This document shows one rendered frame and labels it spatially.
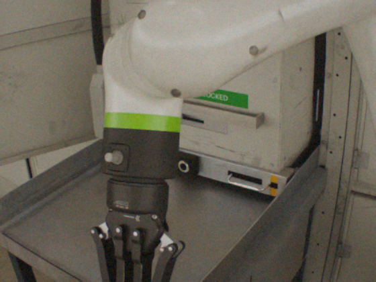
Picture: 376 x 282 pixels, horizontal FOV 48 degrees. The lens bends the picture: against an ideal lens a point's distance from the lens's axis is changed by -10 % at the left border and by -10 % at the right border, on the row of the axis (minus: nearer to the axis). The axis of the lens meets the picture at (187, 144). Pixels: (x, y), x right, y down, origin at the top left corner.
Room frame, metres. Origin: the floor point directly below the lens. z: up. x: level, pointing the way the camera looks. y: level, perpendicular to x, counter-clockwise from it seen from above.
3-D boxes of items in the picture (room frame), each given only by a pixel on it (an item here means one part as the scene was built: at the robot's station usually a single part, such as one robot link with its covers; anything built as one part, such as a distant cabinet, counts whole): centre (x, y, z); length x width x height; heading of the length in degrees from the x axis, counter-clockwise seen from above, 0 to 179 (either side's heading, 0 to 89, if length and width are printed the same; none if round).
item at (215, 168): (1.07, -0.02, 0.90); 0.54 x 0.05 x 0.06; 55
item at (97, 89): (1.12, 0.21, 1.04); 0.08 x 0.05 x 0.17; 145
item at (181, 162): (1.04, 0.01, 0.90); 0.06 x 0.03 x 0.05; 55
